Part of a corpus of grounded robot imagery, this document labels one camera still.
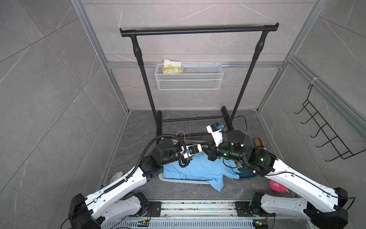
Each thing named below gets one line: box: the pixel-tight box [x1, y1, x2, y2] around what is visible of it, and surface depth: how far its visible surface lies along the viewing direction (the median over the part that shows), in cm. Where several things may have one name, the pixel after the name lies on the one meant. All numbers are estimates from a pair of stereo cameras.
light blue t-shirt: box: [162, 150, 241, 193], surface depth 78 cm
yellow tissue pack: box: [162, 59, 183, 74], surface depth 87 cm
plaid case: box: [254, 137, 265, 149], surface depth 99 cm
